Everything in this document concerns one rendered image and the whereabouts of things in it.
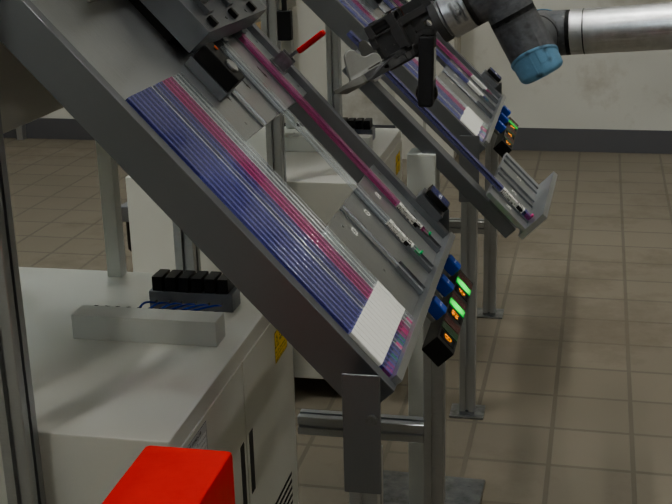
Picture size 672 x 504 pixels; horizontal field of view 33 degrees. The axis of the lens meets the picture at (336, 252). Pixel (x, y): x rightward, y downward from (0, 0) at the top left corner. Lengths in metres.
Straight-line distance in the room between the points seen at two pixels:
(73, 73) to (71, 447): 0.54
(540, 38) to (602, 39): 0.14
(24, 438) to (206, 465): 0.50
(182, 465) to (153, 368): 0.66
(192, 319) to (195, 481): 0.77
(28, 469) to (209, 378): 0.32
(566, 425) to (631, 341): 0.63
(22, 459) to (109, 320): 0.39
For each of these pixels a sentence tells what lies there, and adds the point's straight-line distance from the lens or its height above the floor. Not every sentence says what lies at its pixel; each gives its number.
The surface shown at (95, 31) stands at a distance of 1.64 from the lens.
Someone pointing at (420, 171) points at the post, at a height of 0.79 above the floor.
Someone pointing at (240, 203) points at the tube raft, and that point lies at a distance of 1.54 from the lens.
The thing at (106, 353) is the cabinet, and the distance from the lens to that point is 1.95.
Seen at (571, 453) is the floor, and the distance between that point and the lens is 2.92.
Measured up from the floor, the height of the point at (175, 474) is 0.78.
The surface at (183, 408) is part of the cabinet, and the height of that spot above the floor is 0.62.
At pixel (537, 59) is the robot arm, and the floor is 1.09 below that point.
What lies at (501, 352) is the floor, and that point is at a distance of 3.49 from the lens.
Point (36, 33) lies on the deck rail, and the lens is 1.52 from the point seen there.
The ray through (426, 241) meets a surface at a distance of 2.05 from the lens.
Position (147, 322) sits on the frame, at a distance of 1.96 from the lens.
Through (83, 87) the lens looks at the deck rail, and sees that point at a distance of 1.51.
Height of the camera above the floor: 1.35
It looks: 18 degrees down
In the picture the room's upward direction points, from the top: 2 degrees counter-clockwise
